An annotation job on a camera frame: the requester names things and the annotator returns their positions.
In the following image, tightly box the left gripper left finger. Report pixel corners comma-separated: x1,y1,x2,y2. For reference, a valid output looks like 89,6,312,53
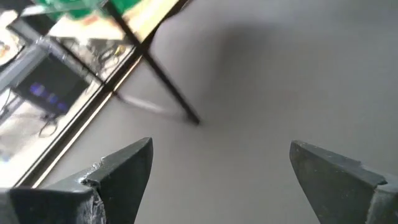
0,137,154,224

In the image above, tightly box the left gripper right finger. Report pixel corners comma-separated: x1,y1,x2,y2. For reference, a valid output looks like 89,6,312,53
289,139,398,224

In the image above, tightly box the black electronic box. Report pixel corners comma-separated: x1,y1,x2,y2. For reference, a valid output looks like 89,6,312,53
12,55,91,116

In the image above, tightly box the grey metal beam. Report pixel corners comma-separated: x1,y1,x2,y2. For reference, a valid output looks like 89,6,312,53
0,37,68,93

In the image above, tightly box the black table frame rail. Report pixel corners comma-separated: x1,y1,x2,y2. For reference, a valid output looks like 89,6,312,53
14,0,190,189

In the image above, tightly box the wooden shelf with black frame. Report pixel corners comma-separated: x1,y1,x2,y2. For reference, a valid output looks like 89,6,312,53
46,0,201,126

